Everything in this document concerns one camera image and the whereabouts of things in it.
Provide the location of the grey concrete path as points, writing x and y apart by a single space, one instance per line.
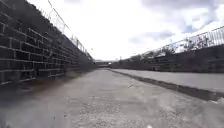
100 100

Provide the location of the metal railing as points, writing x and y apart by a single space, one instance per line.
60 20
213 37

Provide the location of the raised concrete slab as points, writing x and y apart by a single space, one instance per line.
186 80

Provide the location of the dark brick wall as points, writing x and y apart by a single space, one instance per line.
33 50

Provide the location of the dark retaining wall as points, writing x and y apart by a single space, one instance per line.
193 60

